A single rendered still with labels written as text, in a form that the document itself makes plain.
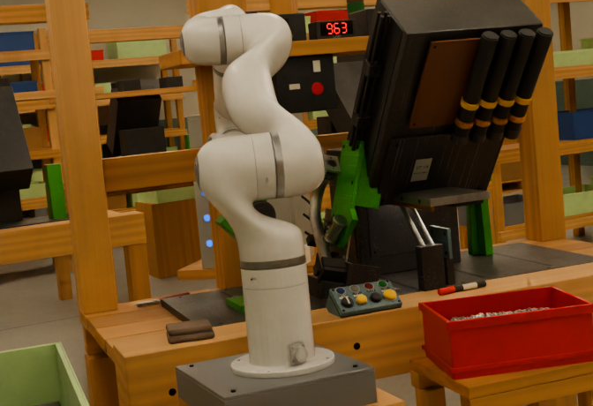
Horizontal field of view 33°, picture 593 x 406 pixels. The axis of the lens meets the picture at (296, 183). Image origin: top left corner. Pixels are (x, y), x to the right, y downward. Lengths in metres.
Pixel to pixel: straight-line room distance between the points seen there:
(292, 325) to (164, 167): 1.09
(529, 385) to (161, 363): 0.75
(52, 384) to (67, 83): 0.90
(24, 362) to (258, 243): 0.55
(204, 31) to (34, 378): 0.76
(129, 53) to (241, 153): 10.35
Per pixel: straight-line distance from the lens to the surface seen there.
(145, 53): 12.15
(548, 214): 3.19
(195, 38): 2.06
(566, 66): 8.12
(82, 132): 2.65
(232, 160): 1.75
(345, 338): 2.24
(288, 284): 1.78
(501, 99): 2.43
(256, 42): 2.03
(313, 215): 2.59
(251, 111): 1.88
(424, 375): 2.19
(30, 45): 9.34
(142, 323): 2.50
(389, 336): 2.29
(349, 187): 2.48
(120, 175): 2.76
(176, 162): 2.79
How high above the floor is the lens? 1.40
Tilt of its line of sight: 5 degrees down
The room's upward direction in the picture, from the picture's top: 5 degrees counter-clockwise
